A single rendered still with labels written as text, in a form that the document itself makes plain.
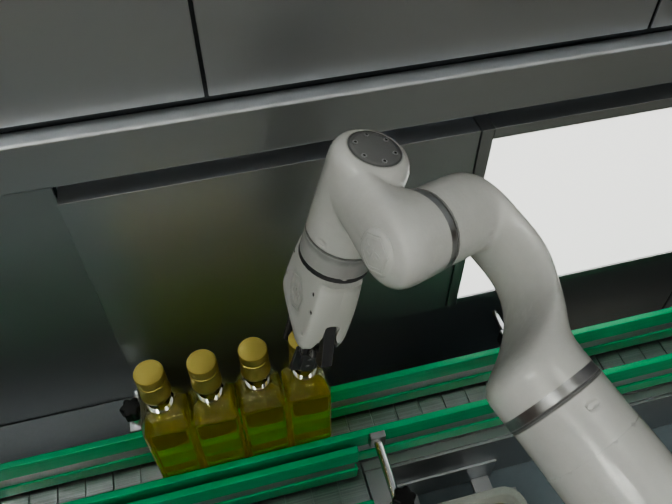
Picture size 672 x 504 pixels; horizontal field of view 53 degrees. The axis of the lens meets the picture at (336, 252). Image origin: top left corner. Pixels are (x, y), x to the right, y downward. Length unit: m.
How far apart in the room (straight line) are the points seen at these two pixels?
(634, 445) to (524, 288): 0.15
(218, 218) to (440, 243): 0.32
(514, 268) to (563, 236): 0.43
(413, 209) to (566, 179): 0.42
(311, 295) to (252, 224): 0.16
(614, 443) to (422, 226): 0.21
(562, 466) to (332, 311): 0.26
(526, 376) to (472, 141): 0.36
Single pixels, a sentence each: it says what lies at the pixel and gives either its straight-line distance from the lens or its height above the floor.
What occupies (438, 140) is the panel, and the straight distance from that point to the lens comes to 0.78.
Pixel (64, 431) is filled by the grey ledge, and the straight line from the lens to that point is 1.11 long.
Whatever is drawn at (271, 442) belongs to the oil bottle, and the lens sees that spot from 0.92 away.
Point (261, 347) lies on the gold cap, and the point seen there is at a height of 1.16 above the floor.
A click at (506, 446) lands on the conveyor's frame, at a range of 1.09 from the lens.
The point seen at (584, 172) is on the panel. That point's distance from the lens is 0.94.
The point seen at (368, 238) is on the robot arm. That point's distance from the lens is 0.54.
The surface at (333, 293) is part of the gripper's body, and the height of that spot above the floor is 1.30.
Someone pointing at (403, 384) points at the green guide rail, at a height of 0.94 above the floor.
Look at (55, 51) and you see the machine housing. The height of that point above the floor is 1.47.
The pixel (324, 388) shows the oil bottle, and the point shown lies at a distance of 0.84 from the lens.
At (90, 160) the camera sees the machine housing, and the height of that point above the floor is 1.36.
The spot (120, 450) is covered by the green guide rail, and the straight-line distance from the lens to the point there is 1.00.
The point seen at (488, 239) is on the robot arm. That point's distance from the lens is 0.60.
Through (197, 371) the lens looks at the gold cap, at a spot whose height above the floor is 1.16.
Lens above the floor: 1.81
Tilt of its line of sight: 49 degrees down
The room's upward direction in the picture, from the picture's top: straight up
